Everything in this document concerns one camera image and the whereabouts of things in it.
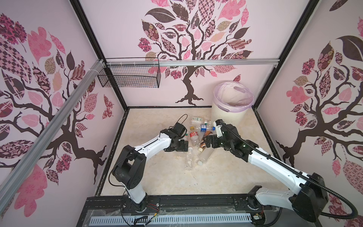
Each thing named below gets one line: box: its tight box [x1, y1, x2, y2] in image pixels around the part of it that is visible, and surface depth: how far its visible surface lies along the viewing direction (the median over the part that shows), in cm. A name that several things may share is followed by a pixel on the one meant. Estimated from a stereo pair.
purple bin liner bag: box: [213, 80, 255, 113], surface depth 99 cm
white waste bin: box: [211, 80, 255, 126], surface depth 97 cm
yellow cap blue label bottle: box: [195, 124, 216, 132], surface depth 103 cm
